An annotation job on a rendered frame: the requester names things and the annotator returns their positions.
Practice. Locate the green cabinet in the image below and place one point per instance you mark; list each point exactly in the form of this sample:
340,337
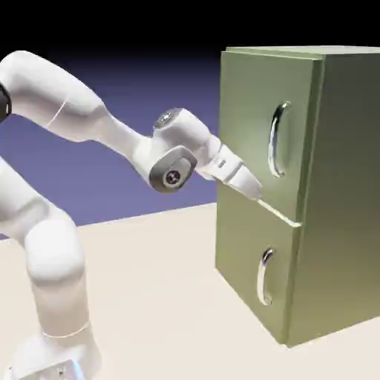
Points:
341,193

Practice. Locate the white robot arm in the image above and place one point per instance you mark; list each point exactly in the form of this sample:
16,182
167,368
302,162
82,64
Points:
74,107

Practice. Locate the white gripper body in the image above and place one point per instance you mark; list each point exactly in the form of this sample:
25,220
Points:
245,179

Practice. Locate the large green cabinet door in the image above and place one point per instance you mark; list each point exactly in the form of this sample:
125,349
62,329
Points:
249,118

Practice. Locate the small green cabinet door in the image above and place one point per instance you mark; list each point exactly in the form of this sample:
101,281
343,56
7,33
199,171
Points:
246,255

